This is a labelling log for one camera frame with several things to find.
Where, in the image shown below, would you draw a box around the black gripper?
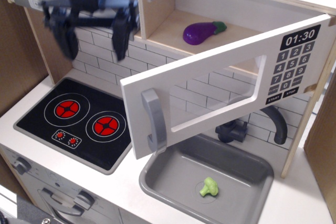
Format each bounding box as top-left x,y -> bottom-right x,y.
41,0 -> 139,61

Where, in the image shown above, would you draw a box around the white toy microwave door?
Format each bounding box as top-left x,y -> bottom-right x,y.
120,14 -> 335,159

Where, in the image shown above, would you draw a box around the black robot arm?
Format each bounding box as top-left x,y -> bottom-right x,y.
41,0 -> 140,61

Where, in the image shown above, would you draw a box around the black toy stove top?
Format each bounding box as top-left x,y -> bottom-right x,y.
14,78 -> 131,175

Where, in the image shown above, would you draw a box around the purple toy eggplant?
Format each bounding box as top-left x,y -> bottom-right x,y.
183,21 -> 227,46

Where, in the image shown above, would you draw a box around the grey oven knob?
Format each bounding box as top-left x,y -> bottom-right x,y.
13,157 -> 31,175

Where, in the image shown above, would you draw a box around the dark grey toy faucet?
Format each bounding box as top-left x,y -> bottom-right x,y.
215,105 -> 288,145

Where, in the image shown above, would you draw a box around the green toy broccoli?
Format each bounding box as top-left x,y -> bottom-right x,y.
199,177 -> 219,197

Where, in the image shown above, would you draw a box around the grey toy sink basin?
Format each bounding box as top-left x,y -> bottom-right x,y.
139,135 -> 274,223

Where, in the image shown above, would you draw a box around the brown cardboard panel right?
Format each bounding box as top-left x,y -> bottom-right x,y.
304,74 -> 335,221

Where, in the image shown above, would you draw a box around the grey microwave door handle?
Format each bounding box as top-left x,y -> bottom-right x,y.
141,89 -> 167,155

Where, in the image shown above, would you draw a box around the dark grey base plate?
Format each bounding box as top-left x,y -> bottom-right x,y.
16,196 -> 62,224

